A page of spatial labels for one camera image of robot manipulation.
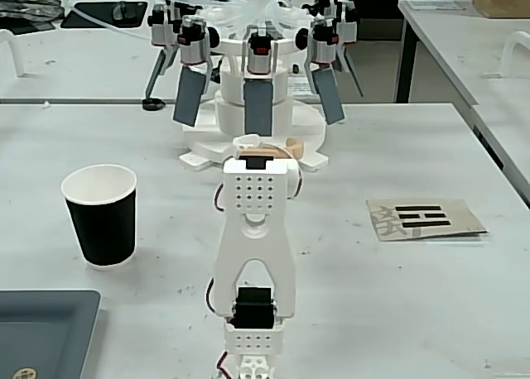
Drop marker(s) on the cardboard card with black bars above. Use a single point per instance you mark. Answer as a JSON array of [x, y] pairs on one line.
[[426, 219]]

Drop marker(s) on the black mat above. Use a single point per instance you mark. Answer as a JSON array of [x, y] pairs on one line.
[[103, 15]]

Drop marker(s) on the round gold tray badge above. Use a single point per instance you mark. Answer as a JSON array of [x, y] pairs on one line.
[[25, 373]]

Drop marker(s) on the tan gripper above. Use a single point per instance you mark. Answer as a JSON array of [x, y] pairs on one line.
[[248, 141]]

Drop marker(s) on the white table with black leg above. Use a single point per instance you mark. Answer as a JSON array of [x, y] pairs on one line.
[[455, 48]]

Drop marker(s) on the printed paper label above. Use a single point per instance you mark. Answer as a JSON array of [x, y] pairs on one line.
[[300, 85]]

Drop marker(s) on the dark grey tray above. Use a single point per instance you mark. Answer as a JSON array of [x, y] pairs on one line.
[[45, 329]]

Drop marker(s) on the clear plastic tube bundle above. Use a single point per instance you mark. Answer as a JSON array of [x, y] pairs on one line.
[[252, 6]]

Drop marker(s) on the dark crumpled plastic bag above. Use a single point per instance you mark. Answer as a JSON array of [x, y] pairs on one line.
[[25, 11]]

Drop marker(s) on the black paper cup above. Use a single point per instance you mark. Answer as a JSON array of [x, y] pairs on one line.
[[103, 230]]

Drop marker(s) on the white paper sheets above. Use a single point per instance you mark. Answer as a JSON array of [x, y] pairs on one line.
[[439, 5]]

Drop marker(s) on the small black round cap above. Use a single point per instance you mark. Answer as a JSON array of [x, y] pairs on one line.
[[151, 104]]

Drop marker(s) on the grey paddle actuator unit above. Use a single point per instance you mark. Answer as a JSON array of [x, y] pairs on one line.
[[348, 27], [258, 106], [327, 93], [162, 31], [190, 93]]

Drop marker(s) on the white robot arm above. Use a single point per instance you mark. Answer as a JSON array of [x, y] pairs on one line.
[[256, 213]]

